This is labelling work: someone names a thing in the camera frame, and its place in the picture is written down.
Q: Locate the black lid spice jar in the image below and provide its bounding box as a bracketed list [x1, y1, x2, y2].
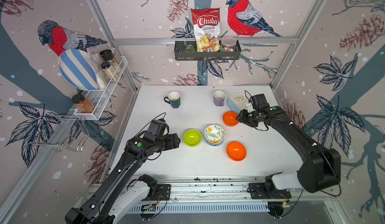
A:
[99, 49, 121, 74]
[100, 62, 118, 82]

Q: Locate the blue yellow patterned bowl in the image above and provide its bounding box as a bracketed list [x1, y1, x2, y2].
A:
[205, 139, 223, 146]

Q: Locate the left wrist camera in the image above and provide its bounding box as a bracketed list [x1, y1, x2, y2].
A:
[147, 119, 169, 137]

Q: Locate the lime green bowl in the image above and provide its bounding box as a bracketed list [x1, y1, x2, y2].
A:
[183, 129, 202, 147]

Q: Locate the dark green mug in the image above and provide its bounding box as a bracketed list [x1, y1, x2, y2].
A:
[163, 92, 180, 109]

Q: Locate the large orange bowl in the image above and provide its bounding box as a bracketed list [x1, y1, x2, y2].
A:
[226, 141, 247, 161]

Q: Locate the orange spice jar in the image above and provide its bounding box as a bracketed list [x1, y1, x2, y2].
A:
[71, 94, 95, 114]

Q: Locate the cream blue plate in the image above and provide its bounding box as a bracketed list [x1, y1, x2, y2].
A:
[227, 93, 249, 114]

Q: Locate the clear lidded jar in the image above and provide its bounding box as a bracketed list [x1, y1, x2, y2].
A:
[221, 36, 237, 52]

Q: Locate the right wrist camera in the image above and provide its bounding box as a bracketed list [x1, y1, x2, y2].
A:
[247, 94, 270, 113]

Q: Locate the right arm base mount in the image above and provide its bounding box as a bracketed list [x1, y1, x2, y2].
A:
[247, 172, 292, 200]

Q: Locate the blue striped plate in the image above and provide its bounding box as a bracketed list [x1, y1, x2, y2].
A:
[58, 49, 98, 91]

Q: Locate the clear acrylic wall shelf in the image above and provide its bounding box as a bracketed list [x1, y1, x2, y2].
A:
[75, 46, 128, 120]

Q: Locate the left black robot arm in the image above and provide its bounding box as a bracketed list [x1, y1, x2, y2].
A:
[65, 133, 180, 224]

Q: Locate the green item in basket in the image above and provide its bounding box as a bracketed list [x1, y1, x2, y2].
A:
[184, 44, 197, 53]

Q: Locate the wire hook rack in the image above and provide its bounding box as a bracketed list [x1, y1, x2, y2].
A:
[29, 114, 89, 153]

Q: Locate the red cassava chips bag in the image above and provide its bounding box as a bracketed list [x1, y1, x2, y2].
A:
[191, 8, 221, 52]

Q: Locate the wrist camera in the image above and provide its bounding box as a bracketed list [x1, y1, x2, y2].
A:
[147, 119, 169, 137]
[247, 94, 270, 113]

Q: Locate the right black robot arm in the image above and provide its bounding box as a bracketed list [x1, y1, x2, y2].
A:
[236, 106, 341, 195]

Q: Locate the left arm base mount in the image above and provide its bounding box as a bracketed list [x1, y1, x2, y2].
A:
[138, 174, 171, 201]

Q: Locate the small orange bowl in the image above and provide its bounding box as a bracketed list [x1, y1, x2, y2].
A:
[223, 111, 239, 127]

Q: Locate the lavender mug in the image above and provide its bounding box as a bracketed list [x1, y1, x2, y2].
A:
[213, 90, 226, 107]

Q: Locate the yellow flower patterned bowl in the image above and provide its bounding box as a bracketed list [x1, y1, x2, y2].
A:
[204, 125, 226, 143]

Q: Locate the black wall basket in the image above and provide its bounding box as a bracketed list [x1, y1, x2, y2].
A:
[174, 41, 241, 61]

